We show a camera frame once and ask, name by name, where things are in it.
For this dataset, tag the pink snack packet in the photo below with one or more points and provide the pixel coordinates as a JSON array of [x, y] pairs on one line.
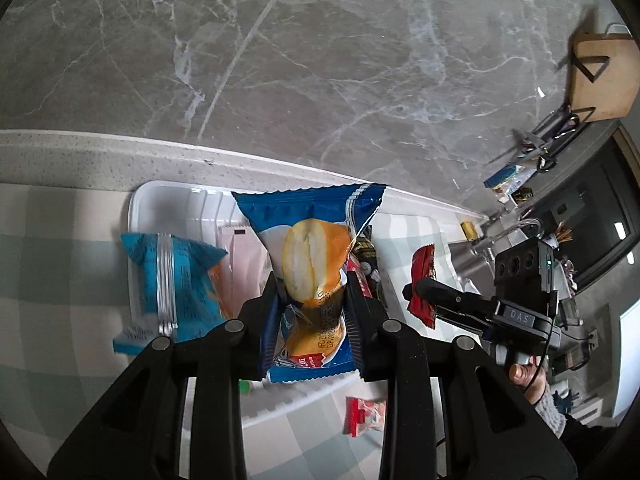
[[245, 260]]

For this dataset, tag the dark glass panel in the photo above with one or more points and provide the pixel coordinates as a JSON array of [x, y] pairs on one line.
[[600, 200]]

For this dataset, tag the red white candy packet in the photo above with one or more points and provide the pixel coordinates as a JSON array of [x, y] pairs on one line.
[[364, 414]]

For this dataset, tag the blue white box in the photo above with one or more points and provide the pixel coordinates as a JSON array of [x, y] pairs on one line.
[[505, 177]]

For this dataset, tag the person's right hand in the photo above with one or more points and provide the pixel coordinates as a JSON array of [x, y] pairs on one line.
[[522, 374]]

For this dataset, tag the red chocolate ball snack packet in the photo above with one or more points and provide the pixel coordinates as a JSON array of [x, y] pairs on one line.
[[361, 284]]

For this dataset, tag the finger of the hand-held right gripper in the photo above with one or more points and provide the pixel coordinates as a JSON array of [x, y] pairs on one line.
[[460, 317], [460, 296]]

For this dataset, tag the white plastic tray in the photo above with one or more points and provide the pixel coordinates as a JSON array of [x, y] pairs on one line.
[[165, 200]]

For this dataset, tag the wooden cutting board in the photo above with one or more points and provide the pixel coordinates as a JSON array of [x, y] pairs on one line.
[[602, 77]]

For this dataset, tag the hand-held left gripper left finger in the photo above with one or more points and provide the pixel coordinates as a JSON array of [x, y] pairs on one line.
[[255, 322]]

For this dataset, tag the dark snack packet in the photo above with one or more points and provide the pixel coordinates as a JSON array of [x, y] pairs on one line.
[[364, 250]]

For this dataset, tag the blue bread snack packet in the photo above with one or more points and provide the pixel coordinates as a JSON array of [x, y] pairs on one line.
[[310, 260]]

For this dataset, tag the small red snack packet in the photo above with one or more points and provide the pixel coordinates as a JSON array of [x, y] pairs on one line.
[[422, 265]]

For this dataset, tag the orange snack packet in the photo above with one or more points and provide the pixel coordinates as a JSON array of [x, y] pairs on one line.
[[216, 290]]

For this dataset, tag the person's right forearm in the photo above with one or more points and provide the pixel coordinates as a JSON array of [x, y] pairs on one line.
[[560, 417]]

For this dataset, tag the gold can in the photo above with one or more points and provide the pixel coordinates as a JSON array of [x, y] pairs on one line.
[[470, 231]]

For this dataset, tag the teal snack packet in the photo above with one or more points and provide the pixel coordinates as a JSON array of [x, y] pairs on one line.
[[165, 280]]

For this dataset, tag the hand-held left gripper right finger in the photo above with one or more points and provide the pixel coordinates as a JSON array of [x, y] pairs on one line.
[[364, 327]]

